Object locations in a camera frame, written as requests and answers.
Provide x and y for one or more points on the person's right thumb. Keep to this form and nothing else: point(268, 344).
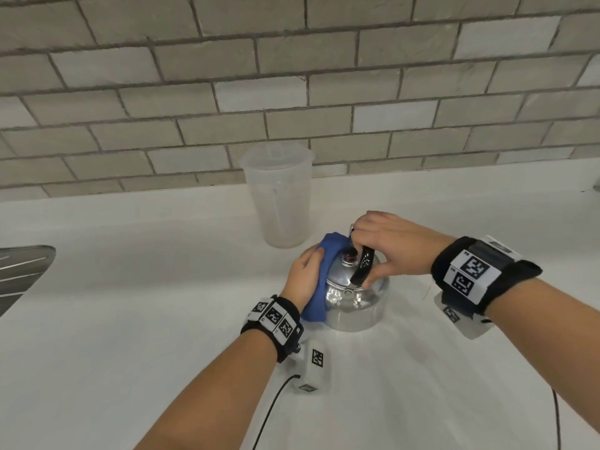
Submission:
point(375, 275)

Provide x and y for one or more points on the person's left thumb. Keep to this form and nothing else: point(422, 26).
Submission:
point(313, 254)

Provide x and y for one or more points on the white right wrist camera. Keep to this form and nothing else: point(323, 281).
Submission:
point(461, 321)

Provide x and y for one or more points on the person's right hand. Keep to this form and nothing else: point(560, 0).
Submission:
point(403, 248)

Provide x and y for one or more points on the person's right forearm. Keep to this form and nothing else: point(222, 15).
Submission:
point(548, 342)

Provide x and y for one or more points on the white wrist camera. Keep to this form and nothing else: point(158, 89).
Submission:
point(315, 365)
point(461, 321)

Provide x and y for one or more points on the blue cloth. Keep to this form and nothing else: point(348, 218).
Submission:
point(328, 257)

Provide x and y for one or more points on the black left wristband with markers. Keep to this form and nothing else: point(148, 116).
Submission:
point(274, 321)

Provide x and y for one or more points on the steel sink drainboard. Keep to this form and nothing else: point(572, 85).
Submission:
point(21, 271)

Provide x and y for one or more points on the clear plastic pitcher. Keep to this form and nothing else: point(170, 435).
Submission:
point(279, 196)

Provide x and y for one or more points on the person's left hand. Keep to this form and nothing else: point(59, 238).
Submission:
point(300, 281)

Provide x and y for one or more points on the black wristband with markers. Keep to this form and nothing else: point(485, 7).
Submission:
point(274, 321)
point(478, 271)

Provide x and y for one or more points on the black right wristband with markers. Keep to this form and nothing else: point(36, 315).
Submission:
point(478, 271)

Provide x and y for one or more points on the person's left forearm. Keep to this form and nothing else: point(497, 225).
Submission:
point(211, 393)

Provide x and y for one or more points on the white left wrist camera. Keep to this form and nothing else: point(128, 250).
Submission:
point(315, 365)

